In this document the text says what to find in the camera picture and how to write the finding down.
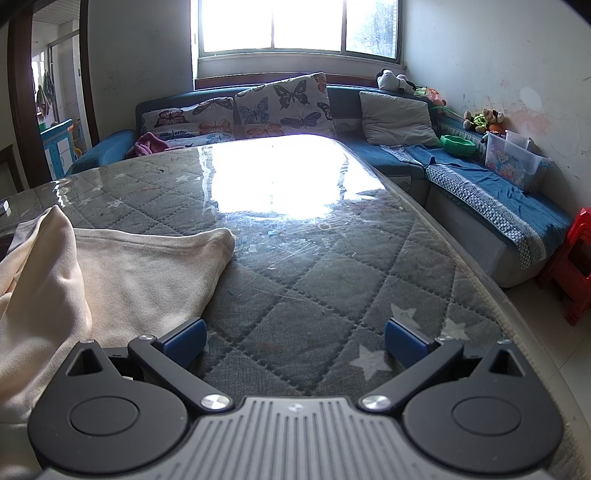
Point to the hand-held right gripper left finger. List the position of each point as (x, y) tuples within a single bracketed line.
[(184, 342)]

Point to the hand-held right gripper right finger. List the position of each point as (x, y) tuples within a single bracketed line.
[(406, 344)]

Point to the cream towel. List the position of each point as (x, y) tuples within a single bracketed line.
[(138, 277)]

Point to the hanging clothes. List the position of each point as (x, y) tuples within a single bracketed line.
[(45, 94)]

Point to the blue bench mattress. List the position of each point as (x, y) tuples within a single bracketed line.
[(480, 196)]

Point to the red plastic stool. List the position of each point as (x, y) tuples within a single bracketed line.
[(572, 258)]

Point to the pink cloth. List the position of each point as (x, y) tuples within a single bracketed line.
[(147, 145)]

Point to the green bowl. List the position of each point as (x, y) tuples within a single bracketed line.
[(457, 145)]

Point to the clear plastic storage box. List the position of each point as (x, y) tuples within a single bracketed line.
[(508, 159)]

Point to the flat butterfly print pillow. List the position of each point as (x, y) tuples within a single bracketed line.
[(194, 121)]

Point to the grey pillow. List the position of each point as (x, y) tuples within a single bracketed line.
[(397, 120)]

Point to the small white object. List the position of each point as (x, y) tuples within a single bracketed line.
[(4, 207)]

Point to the blue cabinet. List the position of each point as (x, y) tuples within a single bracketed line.
[(57, 147)]

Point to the green plush toy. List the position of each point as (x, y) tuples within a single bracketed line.
[(480, 122)]

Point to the blue corner sofa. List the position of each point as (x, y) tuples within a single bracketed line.
[(351, 108)]

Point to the brown plush bear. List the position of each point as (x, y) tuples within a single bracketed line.
[(495, 116)]

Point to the pink and green toy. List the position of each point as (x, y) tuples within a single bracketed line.
[(431, 96)]

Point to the large butterfly print pillow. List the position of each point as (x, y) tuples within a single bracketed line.
[(281, 106)]

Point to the panda plush toy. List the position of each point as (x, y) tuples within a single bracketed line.
[(392, 82)]

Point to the window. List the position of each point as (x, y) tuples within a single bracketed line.
[(295, 23)]

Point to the brown door frame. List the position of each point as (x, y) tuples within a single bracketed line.
[(21, 92)]

